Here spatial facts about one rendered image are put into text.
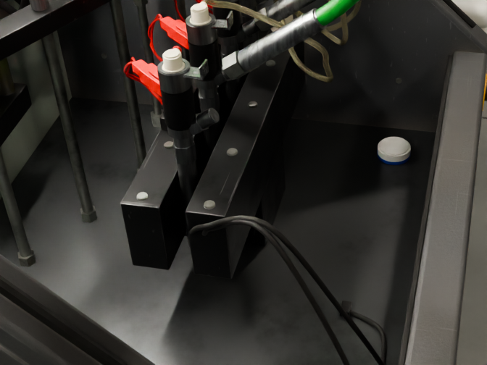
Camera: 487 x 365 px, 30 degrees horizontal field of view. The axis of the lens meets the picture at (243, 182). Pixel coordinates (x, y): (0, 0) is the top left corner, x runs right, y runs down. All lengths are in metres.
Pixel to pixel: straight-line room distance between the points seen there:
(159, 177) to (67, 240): 0.21
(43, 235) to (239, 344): 0.28
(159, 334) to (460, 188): 0.32
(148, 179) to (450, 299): 0.29
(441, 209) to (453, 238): 0.04
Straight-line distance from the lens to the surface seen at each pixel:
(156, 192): 0.84
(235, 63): 0.75
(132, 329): 0.92
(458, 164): 0.91
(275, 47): 0.73
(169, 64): 0.77
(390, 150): 1.09
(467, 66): 1.05
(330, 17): 0.71
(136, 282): 0.97
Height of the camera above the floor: 1.51
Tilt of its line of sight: 39 degrees down
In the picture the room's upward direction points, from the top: 5 degrees counter-clockwise
